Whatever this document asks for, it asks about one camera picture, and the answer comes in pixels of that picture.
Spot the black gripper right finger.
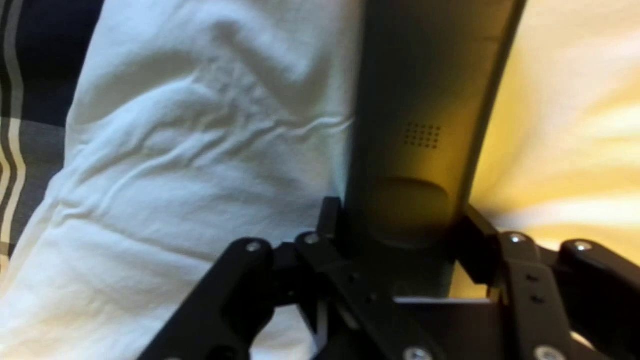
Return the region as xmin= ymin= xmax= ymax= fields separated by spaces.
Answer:
xmin=451 ymin=203 xmax=640 ymax=360

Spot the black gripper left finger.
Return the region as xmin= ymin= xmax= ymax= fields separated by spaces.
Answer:
xmin=136 ymin=196 xmax=401 ymax=360

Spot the black remote control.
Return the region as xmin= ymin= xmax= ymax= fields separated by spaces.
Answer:
xmin=342 ymin=0 xmax=527 ymax=298

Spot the plaid checkered cloth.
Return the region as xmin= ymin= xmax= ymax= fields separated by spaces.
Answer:
xmin=0 ymin=0 xmax=105 ymax=258

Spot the white pillow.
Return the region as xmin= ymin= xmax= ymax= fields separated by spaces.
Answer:
xmin=0 ymin=0 xmax=640 ymax=360

